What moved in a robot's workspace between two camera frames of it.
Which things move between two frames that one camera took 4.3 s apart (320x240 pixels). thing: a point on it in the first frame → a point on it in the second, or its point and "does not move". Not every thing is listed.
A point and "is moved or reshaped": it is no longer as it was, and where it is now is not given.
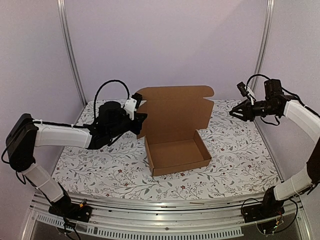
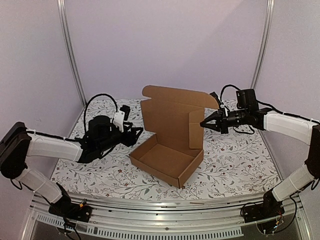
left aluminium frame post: x=61 y=7 does not move
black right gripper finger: x=241 y=107 → x=215 y=116
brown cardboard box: x=174 y=114 is moved or reshaped
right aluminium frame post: x=269 y=14 does not move
